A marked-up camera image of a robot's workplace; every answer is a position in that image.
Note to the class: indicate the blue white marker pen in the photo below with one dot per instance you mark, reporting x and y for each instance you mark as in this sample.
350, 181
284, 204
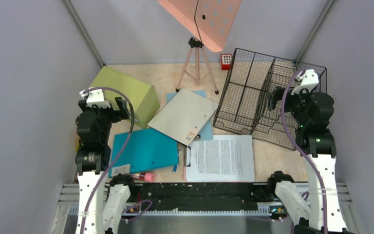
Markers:
176, 165

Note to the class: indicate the green metal drawer box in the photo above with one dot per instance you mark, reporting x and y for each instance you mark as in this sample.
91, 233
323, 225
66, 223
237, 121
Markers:
142, 95

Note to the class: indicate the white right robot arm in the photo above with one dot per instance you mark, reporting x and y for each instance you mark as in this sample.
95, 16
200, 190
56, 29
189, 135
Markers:
321, 214

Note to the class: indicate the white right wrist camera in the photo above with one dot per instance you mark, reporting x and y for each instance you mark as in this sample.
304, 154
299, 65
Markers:
307, 80

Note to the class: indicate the pink perforated board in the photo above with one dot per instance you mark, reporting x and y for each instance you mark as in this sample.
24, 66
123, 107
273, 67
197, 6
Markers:
209, 21

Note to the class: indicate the pink clipboard with papers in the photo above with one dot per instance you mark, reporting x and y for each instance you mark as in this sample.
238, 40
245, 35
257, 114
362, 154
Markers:
225, 158

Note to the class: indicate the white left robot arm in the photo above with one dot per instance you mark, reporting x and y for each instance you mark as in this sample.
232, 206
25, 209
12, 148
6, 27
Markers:
100, 206

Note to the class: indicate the light blue clipboard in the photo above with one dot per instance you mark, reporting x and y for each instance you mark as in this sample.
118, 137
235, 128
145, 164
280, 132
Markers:
206, 133

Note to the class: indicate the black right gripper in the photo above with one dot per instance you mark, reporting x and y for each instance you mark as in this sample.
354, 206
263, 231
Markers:
304, 92

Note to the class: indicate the pink capped tube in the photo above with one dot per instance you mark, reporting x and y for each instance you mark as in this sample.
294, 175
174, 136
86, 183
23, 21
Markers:
144, 176

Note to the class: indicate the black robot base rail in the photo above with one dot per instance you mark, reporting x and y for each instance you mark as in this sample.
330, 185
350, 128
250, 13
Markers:
253, 199

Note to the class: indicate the black wire mesh file rack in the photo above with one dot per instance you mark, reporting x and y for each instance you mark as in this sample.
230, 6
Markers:
243, 108

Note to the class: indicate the red white small box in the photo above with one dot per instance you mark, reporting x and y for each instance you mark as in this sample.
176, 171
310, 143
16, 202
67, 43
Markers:
226, 60

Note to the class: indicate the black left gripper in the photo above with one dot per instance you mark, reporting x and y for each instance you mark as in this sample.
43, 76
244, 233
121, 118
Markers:
122, 113

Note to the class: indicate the teal file folder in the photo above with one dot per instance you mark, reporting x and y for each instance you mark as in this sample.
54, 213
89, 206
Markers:
146, 150

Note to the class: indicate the grey white file folder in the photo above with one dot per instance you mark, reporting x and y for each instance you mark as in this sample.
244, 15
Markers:
184, 116

